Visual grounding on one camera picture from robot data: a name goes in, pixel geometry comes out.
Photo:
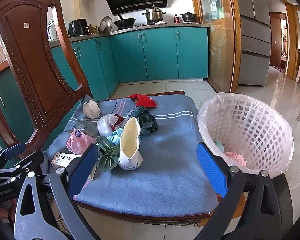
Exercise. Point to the white crumpled tissue ball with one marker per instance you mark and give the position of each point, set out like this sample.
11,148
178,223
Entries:
91,109

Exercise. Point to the red wrapper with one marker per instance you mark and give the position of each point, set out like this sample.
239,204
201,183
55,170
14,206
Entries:
141,100

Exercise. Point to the black wok pan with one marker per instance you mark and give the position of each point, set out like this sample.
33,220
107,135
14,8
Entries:
124,23

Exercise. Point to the person's left hand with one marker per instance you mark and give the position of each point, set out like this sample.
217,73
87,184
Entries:
9,213

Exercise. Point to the steel stock pot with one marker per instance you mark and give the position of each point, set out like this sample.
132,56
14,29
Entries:
154,14

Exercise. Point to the green vegetable leaves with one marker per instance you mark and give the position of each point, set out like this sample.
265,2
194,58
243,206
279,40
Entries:
108,154

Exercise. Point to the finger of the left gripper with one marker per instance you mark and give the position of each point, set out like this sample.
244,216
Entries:
10,153
17,166

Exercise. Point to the large pink plastic bag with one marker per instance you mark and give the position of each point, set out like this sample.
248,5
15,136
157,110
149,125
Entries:
238,159

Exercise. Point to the carved wooden chair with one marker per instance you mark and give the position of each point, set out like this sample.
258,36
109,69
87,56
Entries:
47,95

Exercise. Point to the blue striped seat cloth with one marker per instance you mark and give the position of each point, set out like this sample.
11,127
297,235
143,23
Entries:
170,182

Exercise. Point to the white plastic bag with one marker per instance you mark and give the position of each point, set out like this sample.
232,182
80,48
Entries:
107,124

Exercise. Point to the light blue mesh cloth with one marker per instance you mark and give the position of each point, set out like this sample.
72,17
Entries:
116,136

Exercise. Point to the black casserole pot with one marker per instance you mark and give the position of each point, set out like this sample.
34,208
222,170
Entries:
189,17

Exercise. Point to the white blue ointment box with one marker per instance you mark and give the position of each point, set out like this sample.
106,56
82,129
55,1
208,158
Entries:
61,159

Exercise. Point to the wooden glass door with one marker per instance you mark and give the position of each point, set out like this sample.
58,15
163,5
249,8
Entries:
225,41

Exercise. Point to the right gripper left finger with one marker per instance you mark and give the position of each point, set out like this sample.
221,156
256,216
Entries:
34,218

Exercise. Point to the red canister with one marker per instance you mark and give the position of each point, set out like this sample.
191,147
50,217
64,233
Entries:
176,19

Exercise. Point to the silver refrigerator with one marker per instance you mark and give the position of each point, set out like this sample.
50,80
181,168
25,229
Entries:
256,42

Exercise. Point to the dark green plastic bag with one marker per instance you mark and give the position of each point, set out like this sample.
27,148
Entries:
147,122

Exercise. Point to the white plastic laundry basket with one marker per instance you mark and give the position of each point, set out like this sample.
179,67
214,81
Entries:
250,127

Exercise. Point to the small pink plastic bag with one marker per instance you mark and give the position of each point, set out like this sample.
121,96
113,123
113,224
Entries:
79,142

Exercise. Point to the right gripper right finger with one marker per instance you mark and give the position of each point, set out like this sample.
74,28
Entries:
261,216

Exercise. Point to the black air fryer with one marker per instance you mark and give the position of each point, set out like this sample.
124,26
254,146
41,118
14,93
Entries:
78,27

